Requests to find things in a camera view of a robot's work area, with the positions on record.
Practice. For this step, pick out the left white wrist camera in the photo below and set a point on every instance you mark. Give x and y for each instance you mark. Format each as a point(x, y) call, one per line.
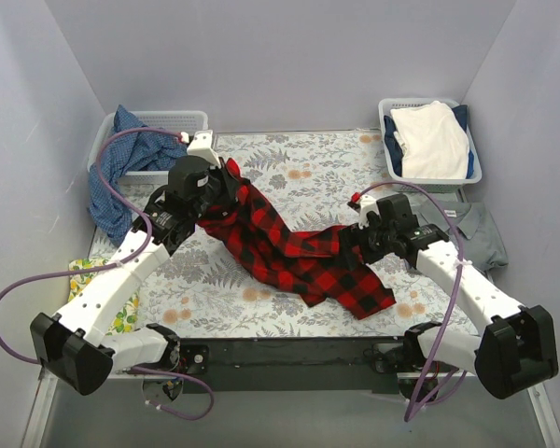
point(201, 145)

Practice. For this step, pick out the black base beam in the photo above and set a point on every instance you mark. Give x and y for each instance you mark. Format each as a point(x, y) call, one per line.
point(298, 364)

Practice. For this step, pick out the red black plaid shirt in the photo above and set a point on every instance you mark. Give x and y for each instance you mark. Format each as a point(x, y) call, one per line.
point(316, 265)

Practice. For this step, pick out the white folded shirt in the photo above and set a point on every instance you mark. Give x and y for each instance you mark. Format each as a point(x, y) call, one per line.
point(434, 140)

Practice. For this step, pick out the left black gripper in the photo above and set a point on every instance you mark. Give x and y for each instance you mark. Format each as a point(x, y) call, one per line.
point(225, 183)

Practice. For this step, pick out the lemon print cloth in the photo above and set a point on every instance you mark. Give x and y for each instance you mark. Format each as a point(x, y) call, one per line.
point(126, 318)

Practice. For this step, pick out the grey folded polo shirt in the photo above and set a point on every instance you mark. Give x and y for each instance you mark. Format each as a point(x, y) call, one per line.
point(478, 231)

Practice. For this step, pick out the blue checked shirt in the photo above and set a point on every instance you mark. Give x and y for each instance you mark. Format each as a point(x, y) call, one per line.
point(147, 151)

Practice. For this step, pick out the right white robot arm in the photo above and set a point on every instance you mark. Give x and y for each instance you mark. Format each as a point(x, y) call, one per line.
point(513, 347)

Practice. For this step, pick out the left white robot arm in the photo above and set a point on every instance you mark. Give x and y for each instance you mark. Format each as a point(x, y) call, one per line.
point(74, 344)

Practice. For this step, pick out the floral print table mat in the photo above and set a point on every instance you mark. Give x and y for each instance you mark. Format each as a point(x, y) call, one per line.
point(308, 177)

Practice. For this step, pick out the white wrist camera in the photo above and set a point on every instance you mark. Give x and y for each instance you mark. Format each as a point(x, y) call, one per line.
point(367, 208)
point(201, 145)

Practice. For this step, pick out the aluminium frame rail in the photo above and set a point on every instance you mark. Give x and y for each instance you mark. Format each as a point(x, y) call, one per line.
point(117, 416)

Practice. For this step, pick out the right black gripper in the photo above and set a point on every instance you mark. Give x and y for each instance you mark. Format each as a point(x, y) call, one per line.
point(361, 240)

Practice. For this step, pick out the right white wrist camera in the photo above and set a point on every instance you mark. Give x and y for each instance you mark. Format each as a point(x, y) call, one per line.
point(367, 208)

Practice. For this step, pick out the navy blue folded shirt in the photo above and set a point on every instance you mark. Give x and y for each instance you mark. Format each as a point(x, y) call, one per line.
point(392, 135)

